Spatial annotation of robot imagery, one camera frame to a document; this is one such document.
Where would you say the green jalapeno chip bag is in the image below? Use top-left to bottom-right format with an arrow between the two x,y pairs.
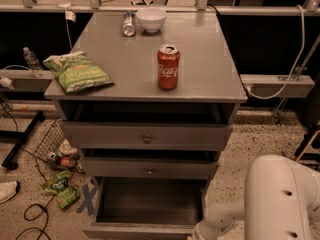
43,51 -> 113,93

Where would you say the grey tape cross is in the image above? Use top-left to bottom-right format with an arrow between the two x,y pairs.
76,184 -> 97,216

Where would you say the clear water bottle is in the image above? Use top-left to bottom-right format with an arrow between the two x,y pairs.
23,47 -> 44,78

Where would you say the grey top drawer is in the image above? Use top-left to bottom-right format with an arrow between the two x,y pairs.
61,121 -> 232,151

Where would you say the green chip bag on floor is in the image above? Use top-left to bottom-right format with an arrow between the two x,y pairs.
41,170 -> 80,210

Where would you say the silver can lying down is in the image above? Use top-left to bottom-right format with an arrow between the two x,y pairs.
122,11 -> 136,37

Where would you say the black floor cable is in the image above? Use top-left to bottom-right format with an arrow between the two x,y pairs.
0,102 -> 56,240

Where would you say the red cola can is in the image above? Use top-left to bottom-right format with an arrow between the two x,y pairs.
157,44 -> 180,90

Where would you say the grey middle drawer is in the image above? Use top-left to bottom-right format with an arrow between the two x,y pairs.
81,149 -> 218,180

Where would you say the white shoe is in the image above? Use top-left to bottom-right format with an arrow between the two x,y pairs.
0,181 -> 19,204

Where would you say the black table leg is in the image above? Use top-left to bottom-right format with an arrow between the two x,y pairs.
0,111 -> 45,170

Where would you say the white hanging cable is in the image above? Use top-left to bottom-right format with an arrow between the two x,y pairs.
244,4 -> 306,101

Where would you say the black wheeled cart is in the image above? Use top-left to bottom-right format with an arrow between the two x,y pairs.
294,125 -> 320,162

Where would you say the metal railing frame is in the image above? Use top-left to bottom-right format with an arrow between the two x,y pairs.
0,0 -> 320,17

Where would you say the grey drawer cabinet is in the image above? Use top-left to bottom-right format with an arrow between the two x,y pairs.
44,11 -> 248,185

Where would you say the wire basket with trash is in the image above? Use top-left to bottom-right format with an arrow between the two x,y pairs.
34,120 -> 83,173

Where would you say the grey wall ledge left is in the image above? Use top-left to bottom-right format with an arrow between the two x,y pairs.
0,69 -> 54,92

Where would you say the grey drawer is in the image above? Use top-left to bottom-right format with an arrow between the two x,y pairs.
81,149 -> 218,180
61,121 -> 232,151
83,178 -> 207,240

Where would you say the grey bottom drawer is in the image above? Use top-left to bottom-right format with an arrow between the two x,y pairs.
83,178 -> 207,240

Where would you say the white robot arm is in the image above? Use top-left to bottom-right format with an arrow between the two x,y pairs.
188,155 -> 320,240

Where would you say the grey wall ledge right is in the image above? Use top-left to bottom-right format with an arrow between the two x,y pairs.
240,74 -> 315,99

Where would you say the grey wall ledge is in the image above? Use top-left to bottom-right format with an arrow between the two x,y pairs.
240,74 -> 315,99
0,69 -> 54,92

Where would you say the white bowl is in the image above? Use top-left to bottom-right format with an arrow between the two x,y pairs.
136,7 -> 167,33

